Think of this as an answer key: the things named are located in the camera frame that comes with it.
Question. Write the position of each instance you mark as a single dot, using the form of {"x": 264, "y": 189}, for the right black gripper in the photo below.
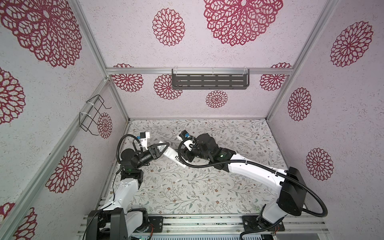
{"x": 189, "y": 157}

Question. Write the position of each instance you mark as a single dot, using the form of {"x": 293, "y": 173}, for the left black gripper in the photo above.
{"x": 153, "y": 150}

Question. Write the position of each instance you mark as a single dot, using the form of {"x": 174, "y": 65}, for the white remote control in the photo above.
{"x": 173, "y": 156}

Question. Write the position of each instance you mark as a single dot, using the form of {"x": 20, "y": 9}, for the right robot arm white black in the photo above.
{"x": 288, "y": 184}

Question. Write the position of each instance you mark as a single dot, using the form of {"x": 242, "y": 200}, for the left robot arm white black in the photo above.
{"x": 114, "y": 217}

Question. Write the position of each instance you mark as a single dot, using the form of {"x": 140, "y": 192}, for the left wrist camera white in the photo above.
{"x": 143, "y": 137}

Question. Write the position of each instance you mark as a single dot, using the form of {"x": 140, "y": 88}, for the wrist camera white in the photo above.
{"x": 143, "y": 137}
{"x": 189, "y": 140}

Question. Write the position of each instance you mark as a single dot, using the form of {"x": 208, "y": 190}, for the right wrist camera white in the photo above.
{"x": 189, "y": 140}

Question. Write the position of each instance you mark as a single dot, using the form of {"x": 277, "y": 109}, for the dark grey wall shelf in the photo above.
{"x": 209, "y": 81}

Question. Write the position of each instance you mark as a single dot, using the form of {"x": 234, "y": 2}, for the black wire wall basket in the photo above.
{"x": 96, "y": 121}

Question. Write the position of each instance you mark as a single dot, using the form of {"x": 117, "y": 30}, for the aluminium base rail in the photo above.
{"x": 231, "y": 224}

